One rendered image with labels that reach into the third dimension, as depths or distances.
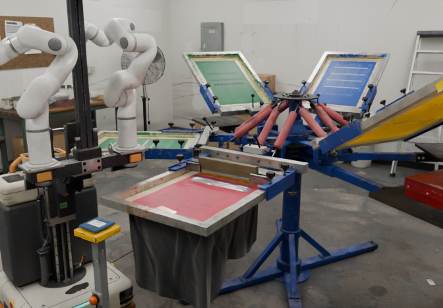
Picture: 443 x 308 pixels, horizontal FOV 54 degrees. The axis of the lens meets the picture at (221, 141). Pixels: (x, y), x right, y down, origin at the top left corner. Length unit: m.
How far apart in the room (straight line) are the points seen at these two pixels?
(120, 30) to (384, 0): 4.55
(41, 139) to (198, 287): 0.93
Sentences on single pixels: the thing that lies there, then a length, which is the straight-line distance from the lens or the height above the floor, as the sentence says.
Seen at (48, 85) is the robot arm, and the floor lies 1.50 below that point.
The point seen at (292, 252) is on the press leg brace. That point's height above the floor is 0.25.
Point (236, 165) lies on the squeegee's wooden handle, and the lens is 2.23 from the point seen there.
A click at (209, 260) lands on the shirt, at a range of 1.90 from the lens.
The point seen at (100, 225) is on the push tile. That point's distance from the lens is 1.80.
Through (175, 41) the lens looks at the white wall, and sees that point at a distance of 7.71.
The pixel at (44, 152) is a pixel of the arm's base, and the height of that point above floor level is 1.20.
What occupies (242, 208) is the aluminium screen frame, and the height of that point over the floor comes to 0.98.
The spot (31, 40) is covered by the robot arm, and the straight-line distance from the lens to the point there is 1.92.
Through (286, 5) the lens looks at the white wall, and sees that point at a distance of 6.61.
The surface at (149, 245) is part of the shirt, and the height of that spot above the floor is 0.77.
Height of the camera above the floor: 1.69
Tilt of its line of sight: 14 degrees down
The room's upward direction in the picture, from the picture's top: straight up
